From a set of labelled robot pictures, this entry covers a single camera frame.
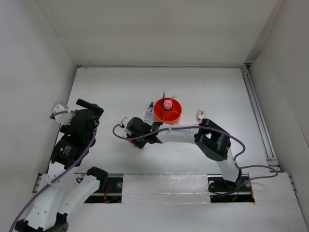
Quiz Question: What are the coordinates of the clear blue-cap spray bottle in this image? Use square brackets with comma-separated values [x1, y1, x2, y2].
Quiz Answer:
[144, 101, 154, 123]

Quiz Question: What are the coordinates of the pink glue bottle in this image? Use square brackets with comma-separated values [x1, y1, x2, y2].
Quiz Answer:
[163, 99, 173, 111]

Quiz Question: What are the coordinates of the green gel pen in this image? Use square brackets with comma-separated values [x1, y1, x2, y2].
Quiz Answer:
[162, 88, 166, 103]

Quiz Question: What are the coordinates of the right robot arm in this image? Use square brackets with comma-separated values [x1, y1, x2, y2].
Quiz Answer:
[126, 117, 242, 192]

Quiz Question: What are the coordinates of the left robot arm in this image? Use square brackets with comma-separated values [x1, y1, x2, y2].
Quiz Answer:
[10, 99, 108, 232]

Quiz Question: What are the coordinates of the orange round compartment container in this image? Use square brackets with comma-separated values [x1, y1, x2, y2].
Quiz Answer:
[154, 98, 182, 125]

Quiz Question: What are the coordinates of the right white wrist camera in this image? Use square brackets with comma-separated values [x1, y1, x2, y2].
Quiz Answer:
[120, 117, 128, 132]

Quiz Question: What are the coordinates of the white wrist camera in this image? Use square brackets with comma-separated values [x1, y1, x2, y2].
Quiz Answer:
[120, 117, 128, 132]
[52, 102, 72, 125]

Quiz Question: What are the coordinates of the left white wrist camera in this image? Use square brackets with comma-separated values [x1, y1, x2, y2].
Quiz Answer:
[52, 102, 72, 125]

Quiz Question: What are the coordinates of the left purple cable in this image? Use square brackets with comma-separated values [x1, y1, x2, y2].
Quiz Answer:
[9, 110, 99, 232]

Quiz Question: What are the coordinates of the purple cable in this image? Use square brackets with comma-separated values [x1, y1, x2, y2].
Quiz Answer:
[112, 123, 280, 194]
[9, 110, 99, 232]

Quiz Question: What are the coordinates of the aluminium frame rail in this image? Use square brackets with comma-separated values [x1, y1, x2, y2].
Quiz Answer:
[241, 62, 297, 194]

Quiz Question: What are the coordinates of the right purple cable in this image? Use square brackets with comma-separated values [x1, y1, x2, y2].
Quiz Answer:
[112, 123, 280, 194]

